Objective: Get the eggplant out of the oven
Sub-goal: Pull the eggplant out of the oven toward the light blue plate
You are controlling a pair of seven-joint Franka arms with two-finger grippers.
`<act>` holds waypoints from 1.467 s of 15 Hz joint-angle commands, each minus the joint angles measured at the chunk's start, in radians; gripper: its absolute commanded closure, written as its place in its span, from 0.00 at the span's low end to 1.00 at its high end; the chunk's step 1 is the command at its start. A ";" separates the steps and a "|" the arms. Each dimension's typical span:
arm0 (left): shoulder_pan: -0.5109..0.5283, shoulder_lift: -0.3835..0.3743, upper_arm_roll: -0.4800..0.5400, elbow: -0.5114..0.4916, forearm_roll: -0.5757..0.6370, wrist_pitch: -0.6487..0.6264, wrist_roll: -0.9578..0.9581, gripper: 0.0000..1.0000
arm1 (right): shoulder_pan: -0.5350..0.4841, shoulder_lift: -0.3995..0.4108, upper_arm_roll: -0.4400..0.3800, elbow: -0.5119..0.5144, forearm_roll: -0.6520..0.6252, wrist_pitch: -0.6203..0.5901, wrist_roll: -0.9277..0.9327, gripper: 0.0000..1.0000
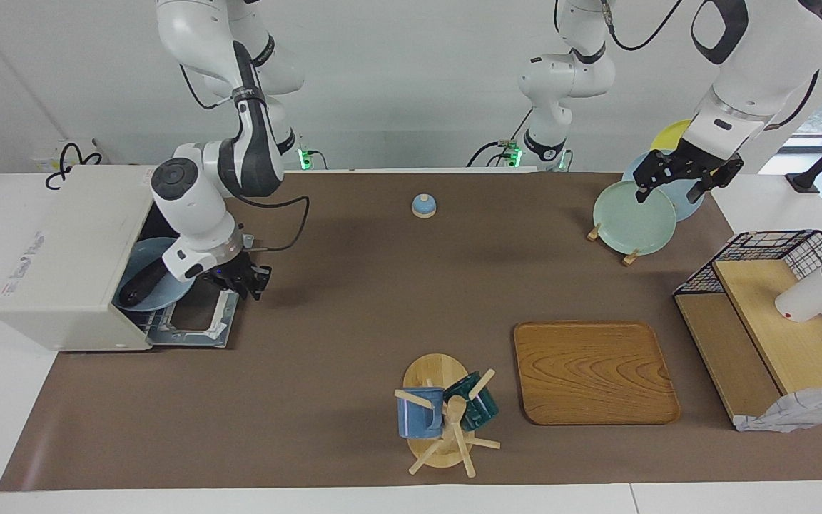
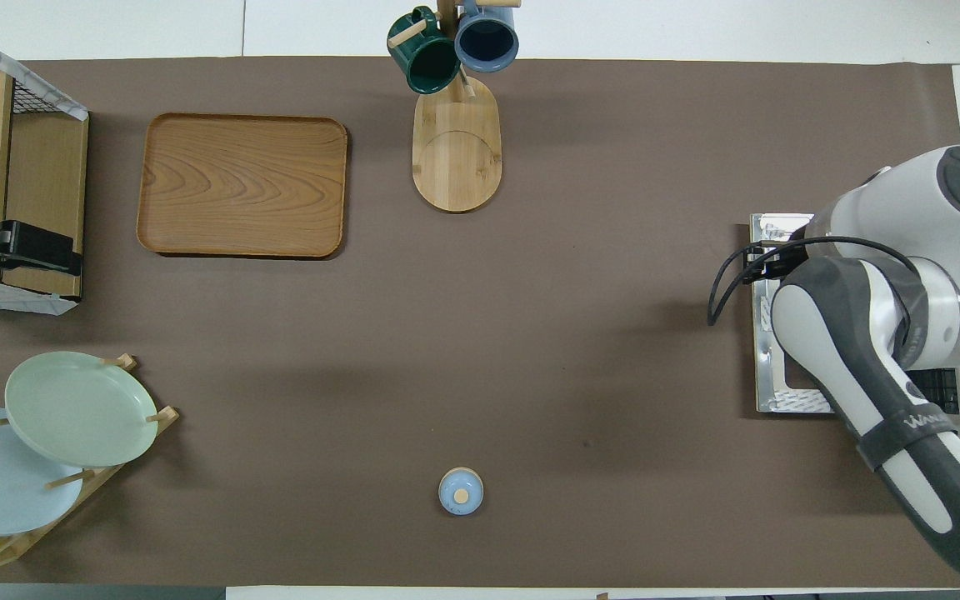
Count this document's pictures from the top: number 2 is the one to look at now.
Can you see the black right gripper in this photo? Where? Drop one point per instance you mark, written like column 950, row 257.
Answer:
column 788, row 254

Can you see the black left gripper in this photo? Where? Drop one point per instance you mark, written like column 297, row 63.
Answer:
column 38, row 248

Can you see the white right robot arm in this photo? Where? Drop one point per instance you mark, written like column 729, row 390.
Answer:
column 947, row 217

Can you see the wooden plate rack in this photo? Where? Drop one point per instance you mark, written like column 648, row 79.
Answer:
column 122, row 362

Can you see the pale green plate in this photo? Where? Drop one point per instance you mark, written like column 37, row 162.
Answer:
column 72, row 408

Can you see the brown table mat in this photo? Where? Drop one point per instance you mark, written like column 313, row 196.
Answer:
column 613, row 375

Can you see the wooden serving tray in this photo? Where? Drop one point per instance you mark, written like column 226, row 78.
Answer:
column 242, row 183

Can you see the wooden mug tree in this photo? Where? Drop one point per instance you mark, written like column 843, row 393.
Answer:
column 457, row 158

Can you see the blue mug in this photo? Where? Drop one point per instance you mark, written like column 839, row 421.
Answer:
column 487, row 42

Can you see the dark green mug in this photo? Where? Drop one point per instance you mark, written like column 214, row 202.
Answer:
column 426, row 62

